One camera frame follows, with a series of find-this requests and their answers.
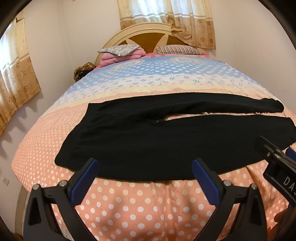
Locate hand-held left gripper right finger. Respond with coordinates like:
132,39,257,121
192,158,269,241

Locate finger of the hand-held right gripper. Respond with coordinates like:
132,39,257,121
255,136,296,173
285,148,296,163

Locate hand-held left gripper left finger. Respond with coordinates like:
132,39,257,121
23,158,100,241

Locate black pants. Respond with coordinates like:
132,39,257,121
54,94,295,181

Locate person's right hand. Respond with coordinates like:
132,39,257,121
274,207,289,224

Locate polka dot bed quilt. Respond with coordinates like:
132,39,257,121
10,54,296,241

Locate brown patterned bag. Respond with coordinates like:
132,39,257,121
73,62,96,82

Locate beige floral side curtain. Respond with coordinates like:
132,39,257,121
0,16,42,137

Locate pink folded blanket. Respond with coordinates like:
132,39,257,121
94,48,147,68

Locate striped pillow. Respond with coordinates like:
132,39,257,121
156,45,202,55

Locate grey floral pillow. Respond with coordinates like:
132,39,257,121
97,45,141,57

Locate beige floral window curtain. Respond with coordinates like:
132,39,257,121
117,0,216,50

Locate cream wooden headboard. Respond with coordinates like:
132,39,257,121
94,22,208,67

